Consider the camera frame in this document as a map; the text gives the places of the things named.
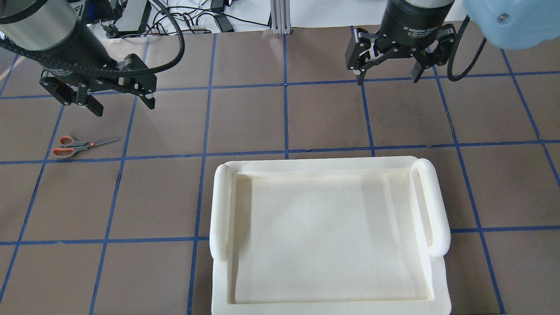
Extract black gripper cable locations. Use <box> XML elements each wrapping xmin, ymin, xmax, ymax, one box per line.
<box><xmin>446</xmin><ymin>15</ymin><xmax>487</xmax><ymax>82</ymax></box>

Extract aluminium frame post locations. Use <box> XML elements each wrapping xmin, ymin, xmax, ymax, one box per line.
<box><xmin>270</xmin><ymin>0</ymin><xmax>292</xmax><ymax>35</ymax></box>

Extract orange grey handled scissors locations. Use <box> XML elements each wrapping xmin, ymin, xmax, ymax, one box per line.
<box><xmin>52</xmin><ymin>136</ymin><xmax>121</xmax><ymax>160</ymax></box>

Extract white plastic tray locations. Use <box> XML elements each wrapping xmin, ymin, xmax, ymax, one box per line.
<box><xmin>209</xmin><ymin>156</ymin><xmax>452</xmax><ymax>315</ymax></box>

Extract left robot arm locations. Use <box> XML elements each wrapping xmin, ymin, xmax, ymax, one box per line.
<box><xmin>1</xmin><ymin>0</ymin><xmax>157</xmax><ymax>116</ymax></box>

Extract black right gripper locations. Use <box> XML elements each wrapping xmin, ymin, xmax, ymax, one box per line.
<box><xmin>345</xmin><ymin>0</ymin><xmax>456</xmax><ymax>85</ymax></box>

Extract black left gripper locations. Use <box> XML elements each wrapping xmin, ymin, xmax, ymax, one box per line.
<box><xmin>40</xmin><ymin>54</ymin><xmax>157</xmax><ymax>116</ymax></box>

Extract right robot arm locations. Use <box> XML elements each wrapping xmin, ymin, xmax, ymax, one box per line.
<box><xmin>345</xmin><ymin>0</ymin><xmax>560</xmax><ymax>85</ymax></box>

